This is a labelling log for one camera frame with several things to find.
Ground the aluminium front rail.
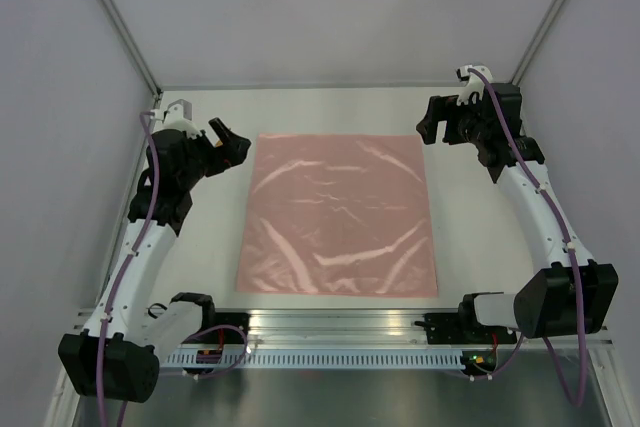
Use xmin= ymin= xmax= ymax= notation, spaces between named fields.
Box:
xmin=69 ymin=307 xmax=614 ymax=348

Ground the aluminium frame post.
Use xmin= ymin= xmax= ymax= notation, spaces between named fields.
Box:
xmin=97 ymin=0 xmax=162 ymax=100
xmin=511 ymin=0 xmax=569 ymax=85

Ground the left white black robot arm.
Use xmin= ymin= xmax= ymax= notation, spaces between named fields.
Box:
xmin=58 ymin=118 xmax=251 ymax=403

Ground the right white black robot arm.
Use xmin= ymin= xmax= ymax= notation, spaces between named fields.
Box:
xmin=416 ymin=83 xmax=619 ymax=342

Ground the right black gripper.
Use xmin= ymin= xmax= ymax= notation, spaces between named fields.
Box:
xmin=417 ymin=93 xmax=491 ymax=146

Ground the right aluminium frame post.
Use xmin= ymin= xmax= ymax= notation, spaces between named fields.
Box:
xmin=511 ymin=0 xmax=569 ymax=85

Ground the white slotted cable duct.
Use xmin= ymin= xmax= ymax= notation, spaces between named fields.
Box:
xmin=161 ymin=347 xmax=464 ymax=370

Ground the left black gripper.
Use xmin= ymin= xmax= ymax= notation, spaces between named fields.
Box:
xmin=178 ymin=118 xmax=250 ymax=189

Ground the pink cloth napkin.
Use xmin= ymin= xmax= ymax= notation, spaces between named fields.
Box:
xmin=236 ymin=134 xmax=438 ymax=298

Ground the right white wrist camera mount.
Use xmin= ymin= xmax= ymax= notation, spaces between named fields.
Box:
xmin=456 ymin=64 xmax=493 ymax=106

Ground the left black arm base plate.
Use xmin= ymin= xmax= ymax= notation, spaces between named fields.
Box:
xmin=198 ymin=311 xmax=251 ymax=345

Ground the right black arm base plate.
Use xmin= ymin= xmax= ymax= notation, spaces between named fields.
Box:
xmin=413 ymin=312 xmax=517 ymax=346

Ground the left aluminium frame post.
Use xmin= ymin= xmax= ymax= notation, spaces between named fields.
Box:
xmin=97 ymin=0 xmax=162 ymax=100

